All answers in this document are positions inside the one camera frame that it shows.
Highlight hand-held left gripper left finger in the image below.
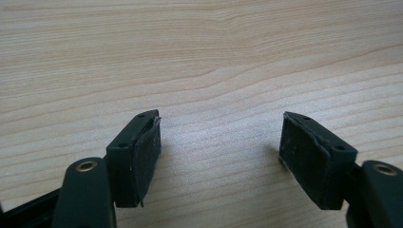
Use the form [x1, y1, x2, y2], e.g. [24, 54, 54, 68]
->
[106, 109, 163, 209]

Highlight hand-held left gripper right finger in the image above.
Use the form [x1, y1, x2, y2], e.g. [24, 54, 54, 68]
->
[278, 111, 358, 211]

